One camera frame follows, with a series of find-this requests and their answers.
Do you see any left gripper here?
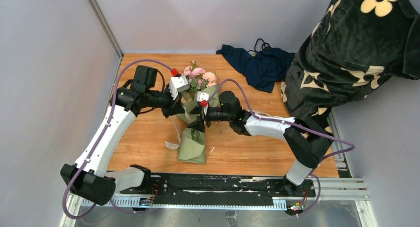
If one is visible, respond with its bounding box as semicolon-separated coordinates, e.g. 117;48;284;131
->
146;84;186;118

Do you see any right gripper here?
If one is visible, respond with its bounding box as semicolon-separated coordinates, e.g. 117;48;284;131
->
187;105;233;133

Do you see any wrapping paper sheet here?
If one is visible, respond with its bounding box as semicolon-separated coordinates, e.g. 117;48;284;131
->
178;84;219;164

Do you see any cream printed ribbon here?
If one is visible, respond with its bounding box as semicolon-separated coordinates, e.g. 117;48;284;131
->
164;112;293;151

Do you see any fake rose stem one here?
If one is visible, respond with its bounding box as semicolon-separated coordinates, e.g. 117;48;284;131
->
203;72;217;87

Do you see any fake rose stem three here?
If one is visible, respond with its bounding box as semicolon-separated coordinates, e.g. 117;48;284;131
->
183;60;206;90

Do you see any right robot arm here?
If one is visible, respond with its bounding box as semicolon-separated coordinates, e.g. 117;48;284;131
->
189;91;331;196

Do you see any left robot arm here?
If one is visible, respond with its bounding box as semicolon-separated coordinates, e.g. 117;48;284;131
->
60;65;189;206

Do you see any navy blue cloth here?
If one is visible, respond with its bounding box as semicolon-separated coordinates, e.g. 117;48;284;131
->
216;45;295;93

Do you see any black floral plush blanket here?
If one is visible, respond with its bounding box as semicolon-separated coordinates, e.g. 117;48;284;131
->
281;0;420;126

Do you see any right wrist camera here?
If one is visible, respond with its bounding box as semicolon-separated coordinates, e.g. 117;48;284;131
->
191;92;210;114

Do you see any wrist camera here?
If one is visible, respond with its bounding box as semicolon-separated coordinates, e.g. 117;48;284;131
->
169;68;190;100
191;92;210;114

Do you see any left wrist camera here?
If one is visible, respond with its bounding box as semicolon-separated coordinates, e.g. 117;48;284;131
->
169;68;190;100

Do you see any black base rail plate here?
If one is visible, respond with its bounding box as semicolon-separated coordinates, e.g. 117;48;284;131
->
121;172;316;208

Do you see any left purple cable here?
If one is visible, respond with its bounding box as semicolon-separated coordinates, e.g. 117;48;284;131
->
62;58;178;220

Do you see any purple cable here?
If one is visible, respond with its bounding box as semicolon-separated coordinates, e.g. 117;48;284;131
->
201;78;356;216
62;58;178;220

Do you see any black cord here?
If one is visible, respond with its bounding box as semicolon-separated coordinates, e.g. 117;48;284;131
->
247;37;273;56

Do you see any aluminium frame post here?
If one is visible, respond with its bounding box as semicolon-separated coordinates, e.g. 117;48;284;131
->
87;0;124;60

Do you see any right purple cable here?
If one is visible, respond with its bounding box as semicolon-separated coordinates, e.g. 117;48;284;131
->
201;78;356;216

